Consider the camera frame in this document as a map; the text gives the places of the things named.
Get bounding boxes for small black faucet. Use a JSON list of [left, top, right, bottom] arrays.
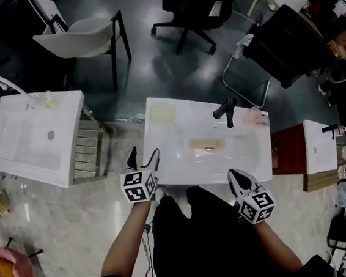
[[320, 122, 341, 142]]

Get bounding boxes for person's right forearm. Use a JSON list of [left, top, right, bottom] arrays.
[[249, 213, 305, 276]]

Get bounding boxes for small white sink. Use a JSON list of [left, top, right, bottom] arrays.
[[300, 116, 340, 176]]

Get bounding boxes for black angled faucet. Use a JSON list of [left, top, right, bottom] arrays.
[[211, 96, 241, 130]]

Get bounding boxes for white curved faucet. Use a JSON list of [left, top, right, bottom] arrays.
[[0, 70, 39, 106]]

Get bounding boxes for white cloth tag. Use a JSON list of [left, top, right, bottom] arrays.
[[232, 32, 257, 60]]

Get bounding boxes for small yellow item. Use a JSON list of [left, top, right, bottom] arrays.
[[40, 97, 57, 109]]

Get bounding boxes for white upholstered chair black legs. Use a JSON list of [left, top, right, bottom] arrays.
[[30, 8, 136, 100]]

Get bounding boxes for wooden cabinet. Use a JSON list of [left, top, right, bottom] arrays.
[[267, 117, 346, 196]]

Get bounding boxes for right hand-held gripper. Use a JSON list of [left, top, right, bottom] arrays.
[[226, 164, 278, 228]]

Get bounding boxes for person's left forearm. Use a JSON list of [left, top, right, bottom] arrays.
[[93, 198, 161, 277]]

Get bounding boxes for white sink with ribbed drainboard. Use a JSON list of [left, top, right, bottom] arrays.
[[0, 86, 94, 195]]

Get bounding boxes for black wheeled office chair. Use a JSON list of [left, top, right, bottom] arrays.
[[147, 0, 239, 61]]

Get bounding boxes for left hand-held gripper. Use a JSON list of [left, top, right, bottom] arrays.
[[116, 143, 166, 205]]

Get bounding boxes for person's black clothing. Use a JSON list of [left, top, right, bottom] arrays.
[[79, 171, 336, 277]]

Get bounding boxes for grey metal sink stand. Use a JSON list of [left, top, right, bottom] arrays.
[[65, 101, 119, 186]]

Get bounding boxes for white sink with wide basin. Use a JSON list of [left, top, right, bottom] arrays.
[[136, 84, 277, 194]]

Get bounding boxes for black mesh chair chrome frame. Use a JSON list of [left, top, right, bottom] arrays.
[[214, 0, 342, 113]]

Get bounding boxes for black floor cable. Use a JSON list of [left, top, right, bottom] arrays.
[[136, 222, 158, 277]]

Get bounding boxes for white desk black frame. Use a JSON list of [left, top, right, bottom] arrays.
[[24, 0, 69, 35]]

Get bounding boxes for black cabinet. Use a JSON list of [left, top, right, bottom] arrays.
[[0, 0, 78, 99]]

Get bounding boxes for beige slatted drain cover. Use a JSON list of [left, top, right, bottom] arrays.
[[187, 135, 227, 154]]

